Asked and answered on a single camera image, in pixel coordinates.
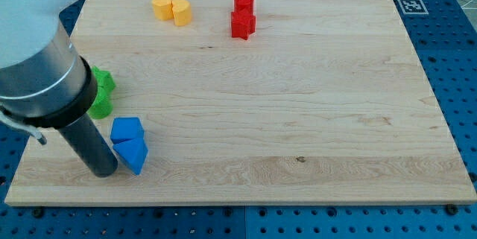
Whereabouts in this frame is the blue triangular prism block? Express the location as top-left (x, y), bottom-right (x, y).
top-left (113, 138), bottom-right (148, 175)

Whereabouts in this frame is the red cylinder block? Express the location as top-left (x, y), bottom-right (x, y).
top-left (234, 0), bottom-right (254, 14)

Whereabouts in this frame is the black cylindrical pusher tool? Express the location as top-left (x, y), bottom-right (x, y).
top-left (57, 114), bottom-right (118, 178)

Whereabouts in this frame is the wooden board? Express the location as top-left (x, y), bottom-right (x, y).
top-left (5, 0), bottom-right (476, 206)

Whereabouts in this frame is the yellow cylinder block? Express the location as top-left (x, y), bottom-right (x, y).
top-left (172, 0), bottom-right (192, 26)

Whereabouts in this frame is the yellow hexagon block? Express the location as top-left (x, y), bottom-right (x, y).
top-left (151, 0), bottom-right (174, 21)

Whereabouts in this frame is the thin white cable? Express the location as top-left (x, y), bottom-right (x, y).
top-left (0, 109), bottom-right (48, 146)

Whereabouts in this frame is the blue cube block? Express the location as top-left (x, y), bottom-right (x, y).
top-left (110, 117), bottom-right (145, 144)

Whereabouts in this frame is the white fiducial marker tag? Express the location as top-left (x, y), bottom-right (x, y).
top-left (397, 0), bottom-right (429, 15)

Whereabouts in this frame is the green star block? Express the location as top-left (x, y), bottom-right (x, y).
top-left (92, 66), bottom-right (116, 95)

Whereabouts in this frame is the green cylinder block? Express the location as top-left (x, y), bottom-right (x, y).
top-left (87, 87), bottom-right (113, 119)

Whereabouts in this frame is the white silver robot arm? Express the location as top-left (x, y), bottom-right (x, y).
top-left (1, 0), bottom-right (97, 128)

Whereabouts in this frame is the red star block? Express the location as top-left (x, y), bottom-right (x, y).
top-left (230, 10), bottom-right (256, 40)

